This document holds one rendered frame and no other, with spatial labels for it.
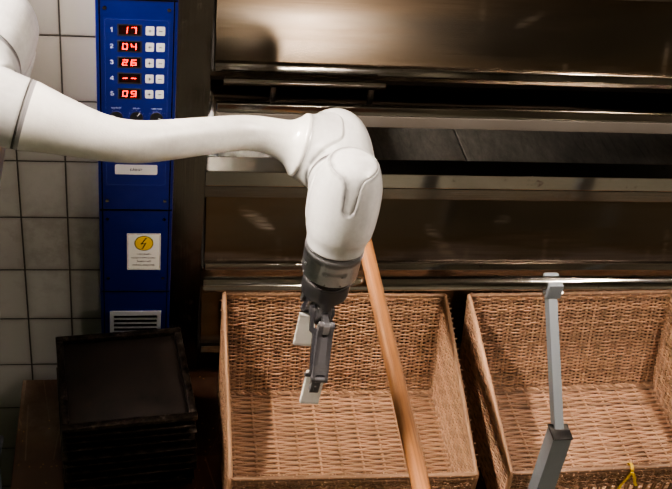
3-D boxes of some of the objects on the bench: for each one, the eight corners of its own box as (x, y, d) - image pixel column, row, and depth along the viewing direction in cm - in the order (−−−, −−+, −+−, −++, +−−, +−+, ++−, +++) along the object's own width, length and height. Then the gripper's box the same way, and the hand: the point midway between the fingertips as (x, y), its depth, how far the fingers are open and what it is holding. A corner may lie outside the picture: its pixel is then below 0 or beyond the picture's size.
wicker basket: (444, 370, 292) (463, 289, 275) (645, 364, 303) (675, 286, 286) (494, 521, 254) (519, 438, 237) (721, 508, 265) (761, 428, 248)
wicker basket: (213, 371, 282) (219, 287, 265) (431, 370, 291) (449, 289, 274) (221, 529, 244) (227, 443, 227) (470, 522, 253) (495, 439, 236)
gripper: (298, 222, 181) (277, 320, 194) (311, 325, 162) (288, 427, 174) (343, 225, 183) (320, 323, 195) (362, 328, 163) (335, 430, 176)
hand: (306, 367), depth 184 cm, fingers open, 13 cm apart
